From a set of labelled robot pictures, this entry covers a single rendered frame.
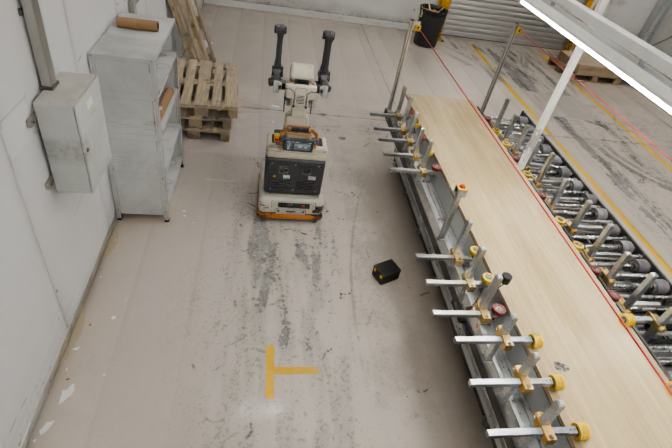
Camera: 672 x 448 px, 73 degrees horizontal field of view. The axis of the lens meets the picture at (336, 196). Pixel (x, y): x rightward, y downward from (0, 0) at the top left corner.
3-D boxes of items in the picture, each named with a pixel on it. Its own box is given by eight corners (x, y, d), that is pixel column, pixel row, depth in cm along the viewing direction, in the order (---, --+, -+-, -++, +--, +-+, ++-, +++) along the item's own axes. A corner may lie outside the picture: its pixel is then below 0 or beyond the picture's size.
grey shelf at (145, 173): (117, 220, 409) (86, 53, 314) (140, 162, 478) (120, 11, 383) (169, 222, 417) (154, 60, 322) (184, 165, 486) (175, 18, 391)
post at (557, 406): (517, 451, 236) (560, 406, 207) (514, 444, 239) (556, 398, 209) (523, 451, 237) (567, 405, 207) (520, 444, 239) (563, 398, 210)
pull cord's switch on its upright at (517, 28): (480, 122, 523) (519, 25, 455) (475, 115, 534) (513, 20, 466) (486, 122, 524) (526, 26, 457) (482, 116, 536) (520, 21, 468)
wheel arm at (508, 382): (469, 388, 231) (472, 384, 229) (467, 381, 234) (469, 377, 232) (557, 386, 240) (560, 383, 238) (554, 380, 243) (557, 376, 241)
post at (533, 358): (498, 404, 256) (535, 357, 226) (496, 398, 259) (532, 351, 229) (504, 404, 257) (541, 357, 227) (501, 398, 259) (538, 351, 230)
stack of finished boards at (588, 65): (679, 84, 931) (684, 77, 920) (576, 73, 882) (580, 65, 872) (654, 69, 989) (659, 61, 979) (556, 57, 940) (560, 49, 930)
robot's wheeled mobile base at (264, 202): (322, 222, 445) (325, 203, 430) (256, 219, 434) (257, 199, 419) (317, 181, 497) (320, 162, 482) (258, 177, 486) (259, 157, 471)
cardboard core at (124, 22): (115, 18, 350) (156, 23, 356) (118, 14, 356) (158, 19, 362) (116, 28, 355) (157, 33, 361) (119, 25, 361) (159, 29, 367)
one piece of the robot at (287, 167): (318, 206, 442) (332, 133, 391) (262, 203, 432) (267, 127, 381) (316, 185, 468) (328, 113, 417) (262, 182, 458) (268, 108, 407)
